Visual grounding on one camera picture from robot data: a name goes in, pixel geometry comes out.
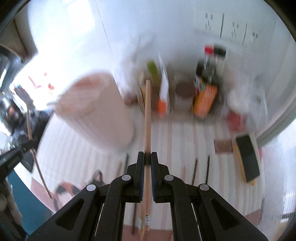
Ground white seasoning packet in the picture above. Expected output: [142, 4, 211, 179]
[158, 55, 170, 118]

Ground white plastic bag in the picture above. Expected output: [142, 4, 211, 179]
[223, 66, 268, 133]

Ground striped cat table mat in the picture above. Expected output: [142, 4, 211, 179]
[30, 106, 266, 241]

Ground black gas stove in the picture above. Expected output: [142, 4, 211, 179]
[0, 92, 52, 173]

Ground colourful wall stickers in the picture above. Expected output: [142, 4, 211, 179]
[28, 72, 55, 90]

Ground soy sauce bottle orange label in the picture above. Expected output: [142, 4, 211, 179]
[193, 45, 226, 120]

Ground black yellow sponge brush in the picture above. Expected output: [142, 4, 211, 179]
[234, 135, 260, 183]

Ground cream utensil holder canister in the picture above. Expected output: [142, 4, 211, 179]
[54, 72, 134, 153]

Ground wooden chopstick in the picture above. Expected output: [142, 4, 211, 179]
[138, 202, 145, 240]
[144, 80, 152, 232]
[181, 167, 186, 181]
[24, 101, 53, 199]

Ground triple wall socket panel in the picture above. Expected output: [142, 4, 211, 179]
[194, 10, 263, 46]

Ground blue kitchen cabinet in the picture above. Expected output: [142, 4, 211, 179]
[8, 171, 53, 235]

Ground small brown card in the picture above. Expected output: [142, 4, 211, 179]
[214, 139, 233, 154]

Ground red cap dark bottle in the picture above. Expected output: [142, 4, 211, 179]
[195, 45, 214, 77]

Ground brown lid jar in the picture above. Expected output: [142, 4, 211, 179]
[174, 81, 195, 112]

